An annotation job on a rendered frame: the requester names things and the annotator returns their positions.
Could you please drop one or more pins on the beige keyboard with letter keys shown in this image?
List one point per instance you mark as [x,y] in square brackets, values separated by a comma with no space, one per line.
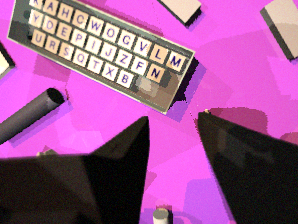
[135,62]

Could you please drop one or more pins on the beige cylinder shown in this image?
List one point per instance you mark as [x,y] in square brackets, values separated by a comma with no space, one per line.
[160,216]

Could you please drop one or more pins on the dark grey stylus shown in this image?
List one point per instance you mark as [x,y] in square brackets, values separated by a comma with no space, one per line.
[30,113]

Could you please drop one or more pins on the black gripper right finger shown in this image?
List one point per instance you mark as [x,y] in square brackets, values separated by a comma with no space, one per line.
[257,173]

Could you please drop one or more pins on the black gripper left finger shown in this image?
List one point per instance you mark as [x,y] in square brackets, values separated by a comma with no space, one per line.
[107,184]

